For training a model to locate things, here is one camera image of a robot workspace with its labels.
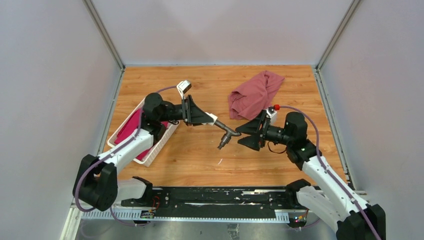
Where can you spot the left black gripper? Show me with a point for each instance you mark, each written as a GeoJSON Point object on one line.
{"type": "Point", "coordinates": [191, 114]}

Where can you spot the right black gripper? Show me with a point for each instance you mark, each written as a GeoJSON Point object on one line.
{"type": "Point", "coordinates": [256, 141]}

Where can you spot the white pipe elbow fitting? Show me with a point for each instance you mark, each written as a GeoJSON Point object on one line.
{"type": "Point", "coordinates": [211, 119]}

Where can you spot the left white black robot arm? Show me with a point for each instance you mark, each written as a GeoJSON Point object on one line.
{"type": "Point", "coordinates": [97, 186]}

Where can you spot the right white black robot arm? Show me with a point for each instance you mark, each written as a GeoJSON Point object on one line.
{"type": "Point", "coordinates": [349, 215]}

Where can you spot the dusty pink cloth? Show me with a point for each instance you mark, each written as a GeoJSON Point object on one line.
{"type": "Point", "coordinates": [248, 99]}

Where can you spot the white plastic basket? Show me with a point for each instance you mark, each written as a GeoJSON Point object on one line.
{"type": "Point", "coordinates": [149, 158]}

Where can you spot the magenta cloth in basket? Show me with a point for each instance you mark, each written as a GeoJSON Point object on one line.
{"type": "Point", "coordinates": [129, 127]}

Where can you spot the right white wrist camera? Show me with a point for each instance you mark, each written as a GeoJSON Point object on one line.
{"type": "Point", "coordinates": [272, 113]}

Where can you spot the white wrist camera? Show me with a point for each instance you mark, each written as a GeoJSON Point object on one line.
{"type": "Point", "coordinates": [183, 87]}
{"type": "Point", "coordinates": [272, 113]}

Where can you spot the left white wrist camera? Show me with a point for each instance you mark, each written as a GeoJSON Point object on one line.
{"type": "Point", "coordinates": [183, 87]}

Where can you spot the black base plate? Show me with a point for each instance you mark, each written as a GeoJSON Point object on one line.
{"type": "Point", "coordinates": [217, 202]}

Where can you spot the aluminium frame rail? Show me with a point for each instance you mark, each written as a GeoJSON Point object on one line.
{"type": "Point", "coordinates": [139, 215]}

